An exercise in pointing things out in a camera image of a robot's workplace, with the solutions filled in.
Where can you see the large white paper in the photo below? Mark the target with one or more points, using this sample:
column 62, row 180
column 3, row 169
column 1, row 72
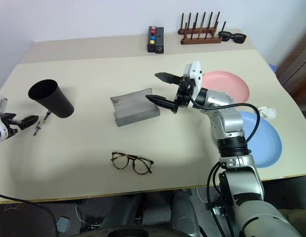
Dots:
column 267, row 113

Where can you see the black sunglasses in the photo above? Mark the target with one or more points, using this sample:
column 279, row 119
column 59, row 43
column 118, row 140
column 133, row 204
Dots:
column 239, row 38

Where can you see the black metal floor bracket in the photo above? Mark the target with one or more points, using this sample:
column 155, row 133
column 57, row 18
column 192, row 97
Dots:
column 217, row 211

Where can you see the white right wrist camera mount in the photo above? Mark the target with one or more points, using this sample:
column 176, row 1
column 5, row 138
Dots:
column 196, row 72

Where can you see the grey foot pedal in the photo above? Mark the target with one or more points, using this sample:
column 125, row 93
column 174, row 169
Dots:
column 63, row 224

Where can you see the grey rounded housing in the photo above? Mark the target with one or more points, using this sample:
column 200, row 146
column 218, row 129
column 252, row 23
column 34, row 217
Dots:
column 183, row 214

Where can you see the brown wooden plate rack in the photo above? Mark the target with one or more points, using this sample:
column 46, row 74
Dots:
column 200, row 40

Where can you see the black round disc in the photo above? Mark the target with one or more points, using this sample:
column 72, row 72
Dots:
column 143, row 233

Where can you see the blue round object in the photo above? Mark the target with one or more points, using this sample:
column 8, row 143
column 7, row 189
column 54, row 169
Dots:
column 273, row 67

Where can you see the olive trouser leg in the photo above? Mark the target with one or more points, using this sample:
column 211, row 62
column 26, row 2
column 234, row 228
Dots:
column 298, row 219

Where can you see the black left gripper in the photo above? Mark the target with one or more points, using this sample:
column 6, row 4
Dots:
column 10, row 126

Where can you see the black box with coloured buttons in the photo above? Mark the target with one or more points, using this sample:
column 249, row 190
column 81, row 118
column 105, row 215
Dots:
column 151, row 47

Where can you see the blue plate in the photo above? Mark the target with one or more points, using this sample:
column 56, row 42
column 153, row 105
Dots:
column 266, row 143

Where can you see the grey glasses case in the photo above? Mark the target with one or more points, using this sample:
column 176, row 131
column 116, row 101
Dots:
column 133, row 108

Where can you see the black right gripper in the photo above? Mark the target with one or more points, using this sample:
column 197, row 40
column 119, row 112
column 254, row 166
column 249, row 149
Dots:
column 185, row 92

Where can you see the pink plate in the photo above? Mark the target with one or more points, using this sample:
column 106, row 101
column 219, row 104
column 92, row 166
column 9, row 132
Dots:
column 224, row 81

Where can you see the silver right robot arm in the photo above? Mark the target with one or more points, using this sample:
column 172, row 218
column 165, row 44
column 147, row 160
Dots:
column 229, row 123

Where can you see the tortoiseshell eyeglasses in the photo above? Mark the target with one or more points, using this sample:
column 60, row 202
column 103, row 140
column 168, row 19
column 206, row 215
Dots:
column 119, row 161

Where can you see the blue and black marker pen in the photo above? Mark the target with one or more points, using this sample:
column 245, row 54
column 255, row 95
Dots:
column 41, row 124

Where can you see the black cup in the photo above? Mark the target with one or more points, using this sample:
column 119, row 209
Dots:
column 56, row 101

